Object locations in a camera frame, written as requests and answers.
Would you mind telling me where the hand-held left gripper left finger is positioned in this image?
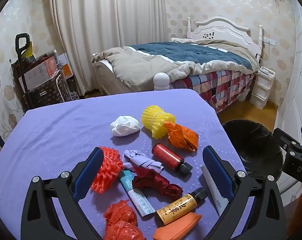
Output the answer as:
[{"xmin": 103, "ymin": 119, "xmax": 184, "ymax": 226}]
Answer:
[{"xmin": 20, "ymin": 147, "xmax": 104, "ymax": 240}]

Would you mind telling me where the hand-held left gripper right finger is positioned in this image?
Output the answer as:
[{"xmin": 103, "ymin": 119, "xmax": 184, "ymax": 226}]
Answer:
[{"xmin": 202, "ymin": 146, "xmax": 288, "ymax": 240}]

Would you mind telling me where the red foam fruit net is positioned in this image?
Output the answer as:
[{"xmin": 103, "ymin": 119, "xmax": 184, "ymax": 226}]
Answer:
[{"xmin": 91, "ymin": 146, "xmax": 124, "ymax": 194}]

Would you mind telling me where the black trash bin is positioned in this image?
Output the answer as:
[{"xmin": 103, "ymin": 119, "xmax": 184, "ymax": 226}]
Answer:
[{"xmin": 221, "ymin": 119, "xmax": 284, "ymax": 193}]

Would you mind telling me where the red bottle with black cap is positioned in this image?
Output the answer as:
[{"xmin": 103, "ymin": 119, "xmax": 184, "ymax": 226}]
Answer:
[{"xmin": 151, "ymin": 143, "xmax": 193, "ymax": 174}]

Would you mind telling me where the dark red satin ribbon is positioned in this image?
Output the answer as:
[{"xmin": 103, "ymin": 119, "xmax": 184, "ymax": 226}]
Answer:
[{"xmin": 132, "ymin": 166, "xmax": 183, "ymax": 197}]

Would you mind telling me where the plain white tube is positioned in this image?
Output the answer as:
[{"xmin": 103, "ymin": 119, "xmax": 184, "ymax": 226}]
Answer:
[{"xmin": 200, "ymin": 166, "xmax": 228, "ymax": 217}]

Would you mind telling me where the orange crumpled plastic wrapper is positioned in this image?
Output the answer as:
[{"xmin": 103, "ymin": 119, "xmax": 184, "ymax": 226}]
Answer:
[{"xmin": 164, "ymin": 121, "xmax": 199, "ymax": 153}]

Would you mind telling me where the red crumpled plastic bag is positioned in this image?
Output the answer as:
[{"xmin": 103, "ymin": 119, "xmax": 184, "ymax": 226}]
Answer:
[
  {"xmin": 103, "ymin": 221, "xmax": 146, "ymax": 240},
  {"xmin": 103, "ymin": 200, "xmax": 138, "ymax": 227}
]

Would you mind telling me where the white door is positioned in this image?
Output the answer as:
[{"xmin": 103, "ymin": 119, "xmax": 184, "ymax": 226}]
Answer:
[{"xmin": 278, "ymin": 0, "xmax": 302, "ymax": 200}]

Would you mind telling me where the lavender crumpled cloth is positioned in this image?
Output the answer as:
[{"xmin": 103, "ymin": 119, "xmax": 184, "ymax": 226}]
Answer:
[{"xmin": 123, "ymin": 149, "xmax": 164, "ymax": 174}]

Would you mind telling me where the white and teal toothpaste tube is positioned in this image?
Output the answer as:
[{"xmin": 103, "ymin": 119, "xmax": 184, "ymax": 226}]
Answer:
[{"xmin": 119, "ymin": 170, "xmax": 156, "ymax": 217}]

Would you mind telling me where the white plastic drawer unit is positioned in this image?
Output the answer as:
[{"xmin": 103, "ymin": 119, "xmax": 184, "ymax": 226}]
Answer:
[{"xmin": 249, "ymin": 66, "xmax": 276, "ymax": 109}]

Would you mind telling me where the amber bottle with yellow label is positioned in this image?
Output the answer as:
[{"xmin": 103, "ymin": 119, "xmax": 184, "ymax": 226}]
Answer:
[{"xmin": 155, "ymin": 187, "xmax": 208, "ymax": 226}]

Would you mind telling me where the white crumpled cloth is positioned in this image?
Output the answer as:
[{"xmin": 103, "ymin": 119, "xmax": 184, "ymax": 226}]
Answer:
[{"xmin": 110, "ymin": 115, "xmax": 141, "ymax": 137}]

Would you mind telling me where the orange folded plastic bag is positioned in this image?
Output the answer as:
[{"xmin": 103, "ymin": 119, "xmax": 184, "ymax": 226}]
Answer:
[{"xmin": 152, "ymin": 212, "xmax": 203, "ymax": 240}]

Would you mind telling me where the yellow foam fruit net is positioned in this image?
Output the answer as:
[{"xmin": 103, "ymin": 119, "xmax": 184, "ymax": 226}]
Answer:
[{"xmin": 141, "ymin": 105, "xmax": 176, "ymax": 139}]

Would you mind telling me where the plaid bed sheet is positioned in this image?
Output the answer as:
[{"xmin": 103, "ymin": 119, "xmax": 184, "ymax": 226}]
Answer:
[{"xmin": 176, "ymin": 69, "xmax": 256, "ymax": 114}]

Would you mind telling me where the brown patterned storage bag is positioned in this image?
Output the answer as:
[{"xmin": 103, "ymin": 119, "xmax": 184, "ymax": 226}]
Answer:
[{"xmin": 28, "ymin": 70, "xmax": 69, "ymax": 110}]

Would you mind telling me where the white round bedpost knob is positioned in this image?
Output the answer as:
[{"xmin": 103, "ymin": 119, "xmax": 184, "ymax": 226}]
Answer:
[{"xmin": 153, "ymin": 72, "xmax": 171, "ymax": 91}]

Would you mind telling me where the small white orange box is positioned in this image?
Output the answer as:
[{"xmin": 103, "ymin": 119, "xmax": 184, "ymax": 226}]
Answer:
[{"xmin": 56, "ymin": 53, "xmax": 74, "ymax": 79}]

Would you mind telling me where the white and orange cardboard box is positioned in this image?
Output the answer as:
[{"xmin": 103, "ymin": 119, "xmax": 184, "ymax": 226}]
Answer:
[{"xmin": 23, "ymin": 55, "xmax": 57, "ymax": 88}]

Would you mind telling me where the beige and blue quilt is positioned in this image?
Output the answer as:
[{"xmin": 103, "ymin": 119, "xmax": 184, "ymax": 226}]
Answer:
[{"xmin": 92, "ymin": 40, "xmax": 260, "ymax": 90}]

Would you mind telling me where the bed with blankets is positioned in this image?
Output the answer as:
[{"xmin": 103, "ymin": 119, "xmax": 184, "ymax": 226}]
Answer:
[{"xmin": 93, "ymin": 17, "xmax": 264, "ymax": 98}]

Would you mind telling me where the cream curtain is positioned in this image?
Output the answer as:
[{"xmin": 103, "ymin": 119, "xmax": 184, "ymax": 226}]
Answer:
[{"xmin": 49, "ymin": 0, "xmax": 171, "ymax": 98}]

